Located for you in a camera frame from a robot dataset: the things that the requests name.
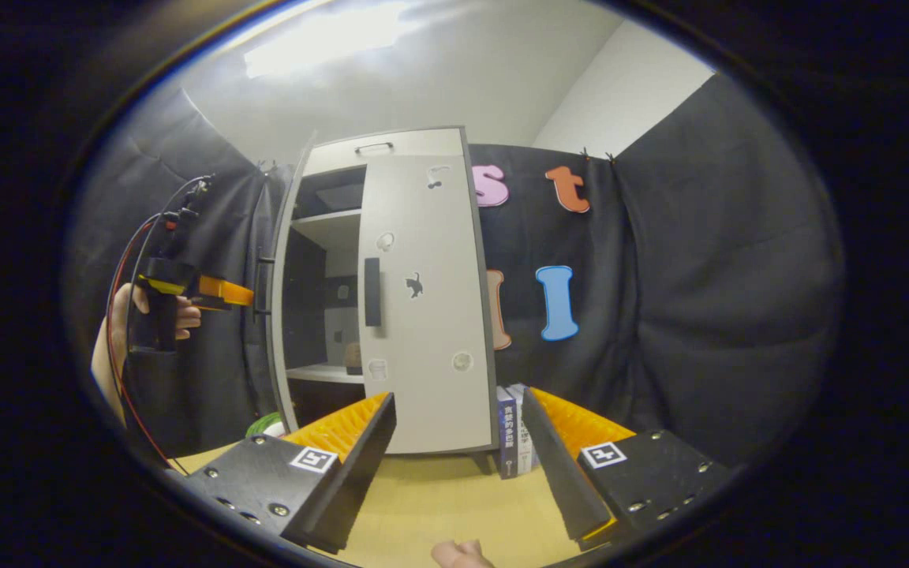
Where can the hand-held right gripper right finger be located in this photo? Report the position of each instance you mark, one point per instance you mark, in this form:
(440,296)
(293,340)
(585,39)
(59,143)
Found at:
(565,473)

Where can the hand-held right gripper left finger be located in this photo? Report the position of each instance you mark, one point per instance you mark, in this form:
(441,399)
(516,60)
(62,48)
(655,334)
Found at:
(360,473)

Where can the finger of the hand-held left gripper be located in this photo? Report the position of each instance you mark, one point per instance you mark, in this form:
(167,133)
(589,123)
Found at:
(226,292)

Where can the white shoe cabinet door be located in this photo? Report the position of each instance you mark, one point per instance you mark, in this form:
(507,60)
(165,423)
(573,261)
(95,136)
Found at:
(279,355)
(431,355)

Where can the white shoe cabinet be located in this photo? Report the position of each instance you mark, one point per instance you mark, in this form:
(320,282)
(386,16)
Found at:
(328,229)

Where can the white cabinet drawer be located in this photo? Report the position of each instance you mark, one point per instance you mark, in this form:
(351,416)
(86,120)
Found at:
(423,146)

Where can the white book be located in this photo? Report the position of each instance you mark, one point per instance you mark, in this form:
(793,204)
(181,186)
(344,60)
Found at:
(527,426)

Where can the blue book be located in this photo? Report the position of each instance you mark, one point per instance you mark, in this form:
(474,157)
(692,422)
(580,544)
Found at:
(507,430)

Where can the black backdrop cloth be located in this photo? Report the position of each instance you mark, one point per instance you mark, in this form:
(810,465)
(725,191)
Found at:
(699,300)
(210,379)

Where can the green white object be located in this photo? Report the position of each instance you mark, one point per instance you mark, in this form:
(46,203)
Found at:
(265,426)

